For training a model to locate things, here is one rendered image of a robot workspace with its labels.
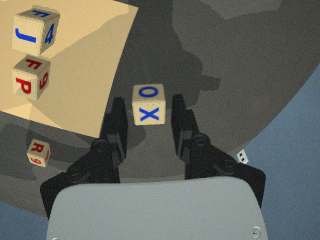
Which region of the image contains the cream letter block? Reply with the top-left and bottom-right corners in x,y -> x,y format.
132,84 -> 166,125
12,55 -> 51,101
12,8 -> 60,57
27,139 -> 50,167

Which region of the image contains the tan flat mat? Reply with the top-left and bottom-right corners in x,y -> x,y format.
0,0 -> 139,138

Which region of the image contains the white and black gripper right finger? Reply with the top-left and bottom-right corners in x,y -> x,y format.
171,94 -> 266,210

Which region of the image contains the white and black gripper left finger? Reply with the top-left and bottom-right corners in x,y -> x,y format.
40,97 -> 128,220

